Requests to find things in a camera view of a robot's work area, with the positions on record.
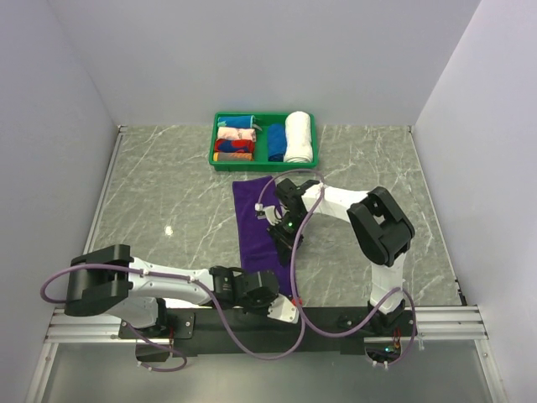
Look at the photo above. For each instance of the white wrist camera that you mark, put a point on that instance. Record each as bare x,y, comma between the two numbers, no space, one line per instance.
282,309
270,213

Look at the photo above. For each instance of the teal blue rolled towel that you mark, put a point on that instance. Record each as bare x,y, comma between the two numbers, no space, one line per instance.
236,121

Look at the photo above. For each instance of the black base bar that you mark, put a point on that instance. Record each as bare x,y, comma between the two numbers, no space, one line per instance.
200,331

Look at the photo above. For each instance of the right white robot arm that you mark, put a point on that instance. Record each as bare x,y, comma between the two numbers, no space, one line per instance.
383,231

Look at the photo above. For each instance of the pink rolled towel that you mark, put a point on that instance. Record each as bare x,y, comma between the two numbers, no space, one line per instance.
233,134

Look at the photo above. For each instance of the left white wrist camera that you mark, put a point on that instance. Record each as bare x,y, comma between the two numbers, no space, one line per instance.
282,309

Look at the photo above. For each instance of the aluminium front rail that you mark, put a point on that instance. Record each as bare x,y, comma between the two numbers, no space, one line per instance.
434,323

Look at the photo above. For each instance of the red blue rolled towel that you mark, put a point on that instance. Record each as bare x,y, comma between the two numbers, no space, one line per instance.
234,146

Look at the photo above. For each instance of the white rolled towel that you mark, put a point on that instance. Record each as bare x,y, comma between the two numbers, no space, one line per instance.
298,138

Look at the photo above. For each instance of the purple towel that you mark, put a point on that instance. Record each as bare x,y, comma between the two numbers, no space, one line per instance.
257,250

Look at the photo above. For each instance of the green plastic tray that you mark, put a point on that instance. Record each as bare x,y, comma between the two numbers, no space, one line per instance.
260,154

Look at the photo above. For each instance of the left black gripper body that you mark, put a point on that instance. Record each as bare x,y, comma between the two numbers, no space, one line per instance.
259,306

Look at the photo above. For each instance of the orange grey rolled towel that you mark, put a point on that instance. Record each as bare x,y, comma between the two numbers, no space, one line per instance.
230,157

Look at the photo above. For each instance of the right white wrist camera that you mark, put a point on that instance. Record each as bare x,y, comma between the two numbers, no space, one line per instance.
270,213

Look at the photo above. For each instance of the aluminium side rail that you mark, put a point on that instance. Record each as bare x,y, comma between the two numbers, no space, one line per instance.
461,297
110,168

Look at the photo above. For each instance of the right aluminium side rail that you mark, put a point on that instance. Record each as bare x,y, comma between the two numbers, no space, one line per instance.
461,297

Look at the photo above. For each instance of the left aluminium side rail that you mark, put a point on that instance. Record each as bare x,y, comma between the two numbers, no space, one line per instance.
110,168

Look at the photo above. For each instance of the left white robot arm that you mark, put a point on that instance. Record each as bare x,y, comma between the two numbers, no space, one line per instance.
134,290

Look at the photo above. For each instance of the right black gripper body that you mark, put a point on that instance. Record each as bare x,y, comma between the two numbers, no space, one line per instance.
287,231

